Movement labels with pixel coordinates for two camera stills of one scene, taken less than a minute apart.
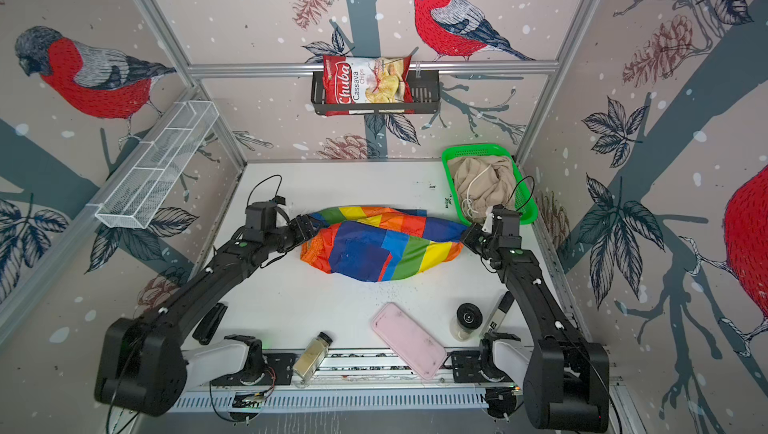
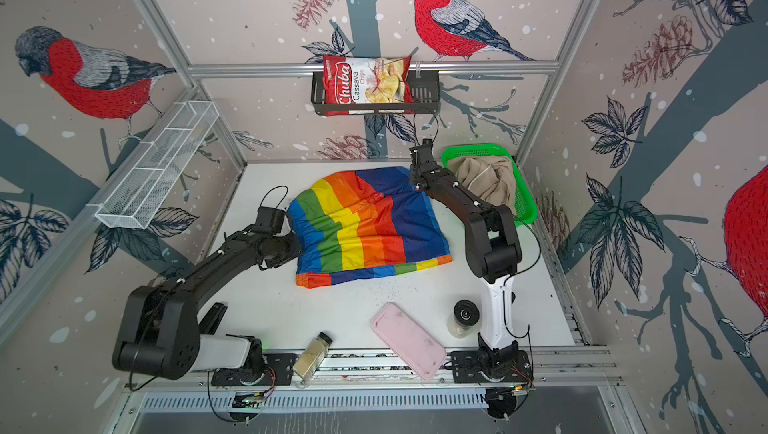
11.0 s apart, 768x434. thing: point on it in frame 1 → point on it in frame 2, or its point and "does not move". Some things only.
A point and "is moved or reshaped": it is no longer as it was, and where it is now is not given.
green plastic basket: x=524 y=201 does not move
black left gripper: x=305 y=232 → x=295 y=250
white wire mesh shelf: x=139 y=194 does not move
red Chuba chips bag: x=366 y=80 does not move
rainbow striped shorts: x=376 y=244 is moved or reshaped
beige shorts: x=483 y=182 does not move
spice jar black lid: x=310 y=361 does not move
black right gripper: x=469 y=236 → x=412 y=175
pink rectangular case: x=424 y=356 does not move
